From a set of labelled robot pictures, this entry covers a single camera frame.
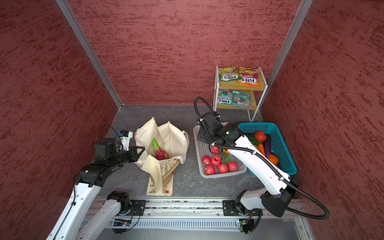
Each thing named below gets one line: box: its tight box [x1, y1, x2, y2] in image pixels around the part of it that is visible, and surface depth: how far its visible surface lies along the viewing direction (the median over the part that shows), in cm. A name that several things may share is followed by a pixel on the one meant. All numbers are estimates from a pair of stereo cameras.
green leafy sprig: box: [222, 151, 232, 165], surface depth 91 cm
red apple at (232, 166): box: [227, 161, 239, 172], surface depth 85 cm
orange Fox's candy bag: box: [237, 67, 260, 87], surface depth 89 cm
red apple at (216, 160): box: [211, 155, 222, 167], surface depth 87 cm
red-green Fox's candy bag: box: [233, 90, 253, 109], surface depth 100 cm
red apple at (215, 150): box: [210, 146, 220, 155], surface depth 92 cm
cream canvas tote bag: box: [135, 117, 190, 196], surface depth 78 cm
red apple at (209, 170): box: [204, 165, 216, 175], surface depth 84 cm
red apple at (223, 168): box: [218, 163, 229, 174], surface depth 83 cm
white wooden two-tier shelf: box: [213, 66, 268, 122], surface depth 89 cm
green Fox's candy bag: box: [218, 66, 241, 82], surface depth 91 cm
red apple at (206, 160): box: [202, 155, 212, 166], surface depth 88 cm
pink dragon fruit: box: [152, 137, 170, 161], surface depth 85 cm
